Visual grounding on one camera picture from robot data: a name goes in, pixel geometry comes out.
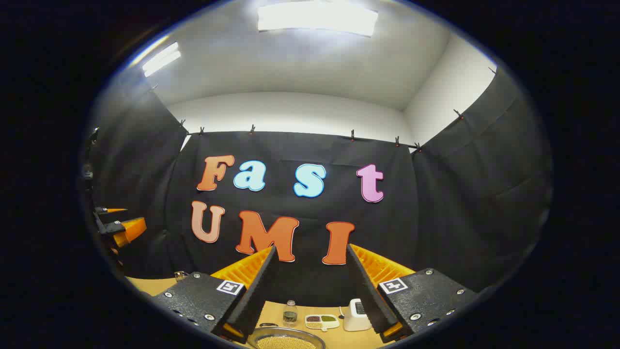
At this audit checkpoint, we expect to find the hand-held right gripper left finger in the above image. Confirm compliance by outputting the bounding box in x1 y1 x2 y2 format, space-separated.
150 246 280 344

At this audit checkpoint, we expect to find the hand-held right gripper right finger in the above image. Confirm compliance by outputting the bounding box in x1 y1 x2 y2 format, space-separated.
346 244 480 343

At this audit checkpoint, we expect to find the steel pot with black handles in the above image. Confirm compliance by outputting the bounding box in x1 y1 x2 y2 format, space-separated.
247 322 326 349

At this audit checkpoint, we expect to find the pile of soybeans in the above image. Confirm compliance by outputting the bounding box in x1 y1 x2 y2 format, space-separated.
256 336 318 349

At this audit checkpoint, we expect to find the white toaster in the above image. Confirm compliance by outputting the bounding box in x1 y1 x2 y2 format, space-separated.
343 299 372 332

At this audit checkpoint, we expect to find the white divided dish of beans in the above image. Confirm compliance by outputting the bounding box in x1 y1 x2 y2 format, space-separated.
305 314 341 332

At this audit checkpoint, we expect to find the black backdrop cloth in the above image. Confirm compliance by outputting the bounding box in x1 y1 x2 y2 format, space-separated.
85 63 555 308

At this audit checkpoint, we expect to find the ceiling light panel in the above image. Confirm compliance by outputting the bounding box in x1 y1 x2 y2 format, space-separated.
257 2 379 38
142 42 182 78

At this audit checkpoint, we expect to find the row of black cloth clips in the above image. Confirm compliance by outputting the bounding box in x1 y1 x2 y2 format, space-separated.
150 65 499 154

